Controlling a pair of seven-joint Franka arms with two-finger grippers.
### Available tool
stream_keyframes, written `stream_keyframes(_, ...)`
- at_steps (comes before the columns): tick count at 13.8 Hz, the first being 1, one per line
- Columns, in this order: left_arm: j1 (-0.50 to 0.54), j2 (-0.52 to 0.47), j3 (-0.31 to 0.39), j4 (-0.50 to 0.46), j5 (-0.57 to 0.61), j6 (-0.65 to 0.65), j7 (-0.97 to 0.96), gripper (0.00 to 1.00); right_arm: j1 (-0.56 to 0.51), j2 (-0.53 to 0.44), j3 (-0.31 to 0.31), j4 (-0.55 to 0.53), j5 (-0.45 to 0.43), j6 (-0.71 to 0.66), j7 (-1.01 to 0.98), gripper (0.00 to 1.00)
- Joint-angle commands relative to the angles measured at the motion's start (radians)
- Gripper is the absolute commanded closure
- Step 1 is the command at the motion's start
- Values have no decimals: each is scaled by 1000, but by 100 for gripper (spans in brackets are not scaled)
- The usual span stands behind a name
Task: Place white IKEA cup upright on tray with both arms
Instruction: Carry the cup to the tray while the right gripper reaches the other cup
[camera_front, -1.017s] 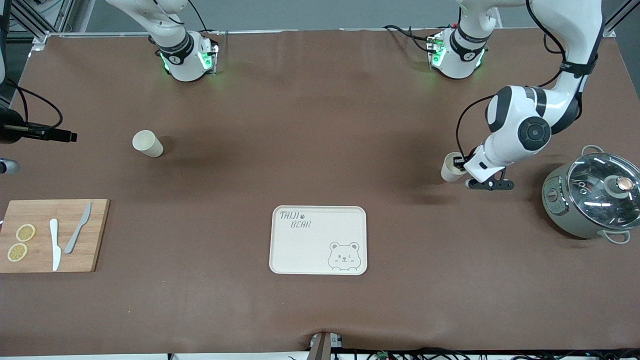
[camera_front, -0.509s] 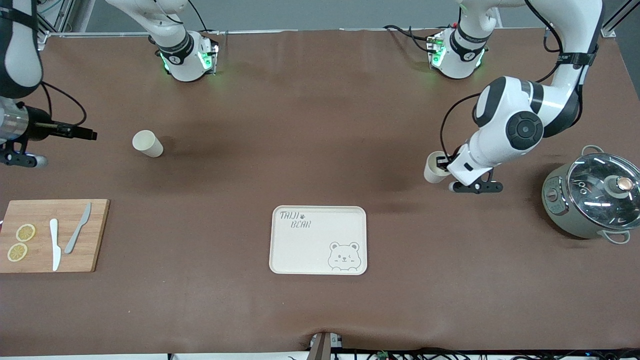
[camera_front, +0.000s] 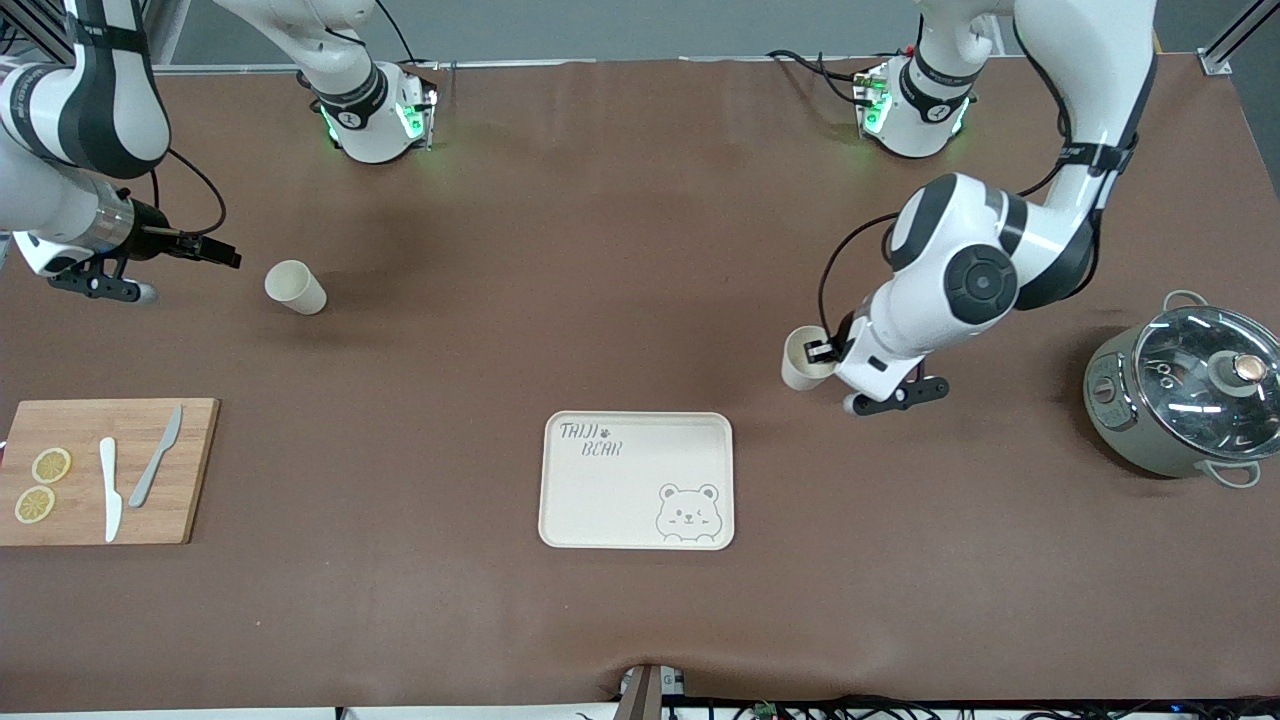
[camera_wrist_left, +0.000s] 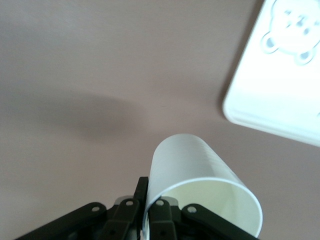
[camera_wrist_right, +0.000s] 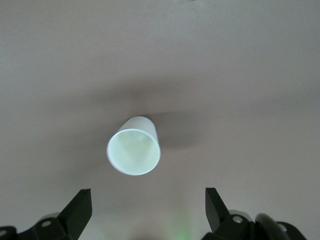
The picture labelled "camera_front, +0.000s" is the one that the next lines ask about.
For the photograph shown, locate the white plastic cup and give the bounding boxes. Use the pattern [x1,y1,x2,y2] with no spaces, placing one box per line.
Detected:
[264,260,329,317]
[781,325,841,392]

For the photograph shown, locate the cream bear print tray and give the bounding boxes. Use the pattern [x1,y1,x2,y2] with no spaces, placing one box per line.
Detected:
[538,410,736,551]

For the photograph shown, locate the bamboo cutting board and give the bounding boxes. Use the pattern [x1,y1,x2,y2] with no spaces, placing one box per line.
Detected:
[0,398,221,547]

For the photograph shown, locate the brown table cover mat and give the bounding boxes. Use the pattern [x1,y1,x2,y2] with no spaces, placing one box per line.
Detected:
[0,55,1280,713]

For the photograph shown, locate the grey plastic knife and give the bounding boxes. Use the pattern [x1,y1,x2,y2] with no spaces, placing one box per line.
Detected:
[128,404,185,509]

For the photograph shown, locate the white plastic knife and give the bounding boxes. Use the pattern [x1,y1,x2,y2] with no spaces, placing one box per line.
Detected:
[98,437,124,544]

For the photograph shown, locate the grey-green electric pot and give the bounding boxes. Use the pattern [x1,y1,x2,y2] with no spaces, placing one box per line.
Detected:
[1083,290,1280,489]

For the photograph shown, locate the glass pot lid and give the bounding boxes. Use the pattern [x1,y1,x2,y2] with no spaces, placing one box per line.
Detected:
[1133,305,1280,461]

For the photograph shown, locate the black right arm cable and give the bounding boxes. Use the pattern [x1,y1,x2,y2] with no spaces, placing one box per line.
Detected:
[148,147,230,243]

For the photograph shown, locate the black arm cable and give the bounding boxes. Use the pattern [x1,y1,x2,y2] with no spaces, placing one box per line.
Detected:
[817,20,1143,337]
[148,147,230,243]

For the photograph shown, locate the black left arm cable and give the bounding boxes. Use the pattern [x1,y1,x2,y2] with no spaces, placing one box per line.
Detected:
[817,20,1143,337]

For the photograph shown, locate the black right base cable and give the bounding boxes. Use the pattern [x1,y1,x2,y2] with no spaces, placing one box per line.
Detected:
[375,0,443,73]

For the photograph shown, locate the black base cable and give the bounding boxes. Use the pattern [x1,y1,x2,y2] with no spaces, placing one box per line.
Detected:
[375,0,443,73]
[767,49,873,107]

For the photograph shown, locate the black left base cable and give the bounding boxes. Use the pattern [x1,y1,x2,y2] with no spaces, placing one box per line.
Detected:
[767,49,873,107]

